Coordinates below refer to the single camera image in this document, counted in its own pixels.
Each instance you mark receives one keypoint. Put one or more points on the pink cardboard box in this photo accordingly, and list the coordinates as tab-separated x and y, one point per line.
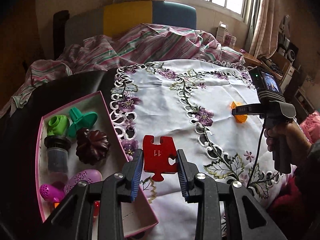
140	217

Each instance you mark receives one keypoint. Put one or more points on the wooden shelf unit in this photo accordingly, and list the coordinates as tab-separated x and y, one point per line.
290	80

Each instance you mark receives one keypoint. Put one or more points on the purple oval case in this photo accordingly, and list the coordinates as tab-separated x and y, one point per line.
85	177

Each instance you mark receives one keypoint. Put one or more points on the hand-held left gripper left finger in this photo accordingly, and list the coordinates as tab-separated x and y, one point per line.
135	177

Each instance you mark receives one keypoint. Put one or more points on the grey wall ornament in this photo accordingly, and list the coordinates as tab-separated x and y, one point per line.
285	23

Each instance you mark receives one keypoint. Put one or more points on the dark green plastic spool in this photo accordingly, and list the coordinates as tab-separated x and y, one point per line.
80	125

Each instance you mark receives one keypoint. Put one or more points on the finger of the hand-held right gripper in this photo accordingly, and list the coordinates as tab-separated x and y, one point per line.
246	110

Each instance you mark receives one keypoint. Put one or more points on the orange plastic box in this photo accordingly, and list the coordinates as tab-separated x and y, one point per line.
241	119

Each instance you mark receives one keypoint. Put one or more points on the person's right hand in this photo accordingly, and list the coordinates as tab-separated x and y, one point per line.
300	145

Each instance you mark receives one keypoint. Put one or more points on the magenta perforated ball toy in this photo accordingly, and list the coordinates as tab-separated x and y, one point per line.
50	192

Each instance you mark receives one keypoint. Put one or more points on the wooden nightstand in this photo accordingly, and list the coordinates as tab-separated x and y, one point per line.
250	57

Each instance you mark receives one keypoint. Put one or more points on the white floral embroidered tablecloth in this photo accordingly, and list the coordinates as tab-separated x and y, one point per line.
162	100

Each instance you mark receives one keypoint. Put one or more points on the red puzzle piece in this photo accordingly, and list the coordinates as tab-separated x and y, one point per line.
155	160

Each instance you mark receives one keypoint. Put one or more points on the light green plug-in device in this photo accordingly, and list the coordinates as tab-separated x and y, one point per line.
58	123

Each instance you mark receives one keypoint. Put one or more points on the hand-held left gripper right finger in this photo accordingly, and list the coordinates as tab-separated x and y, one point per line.
183	177

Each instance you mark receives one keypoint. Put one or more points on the black lid grey cup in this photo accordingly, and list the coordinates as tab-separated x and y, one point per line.
57	155

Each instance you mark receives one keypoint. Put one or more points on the purple patterned small box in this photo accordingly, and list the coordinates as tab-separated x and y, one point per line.
230	40

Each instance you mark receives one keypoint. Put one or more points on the grey yellow blue headboard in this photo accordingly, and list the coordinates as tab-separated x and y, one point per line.
127	17

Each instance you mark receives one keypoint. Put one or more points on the beige curtain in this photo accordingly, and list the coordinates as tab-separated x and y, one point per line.
262	17

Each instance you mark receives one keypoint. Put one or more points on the red garment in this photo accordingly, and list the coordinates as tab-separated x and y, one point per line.
287	200

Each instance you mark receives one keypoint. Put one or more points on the white carton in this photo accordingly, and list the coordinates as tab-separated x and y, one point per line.
221	31

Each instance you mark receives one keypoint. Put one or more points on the dark brown flower-shaped ornament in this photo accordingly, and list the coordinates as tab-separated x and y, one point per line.
92	146

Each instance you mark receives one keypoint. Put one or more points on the pink green striped blanket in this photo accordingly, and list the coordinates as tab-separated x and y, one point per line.
150	42

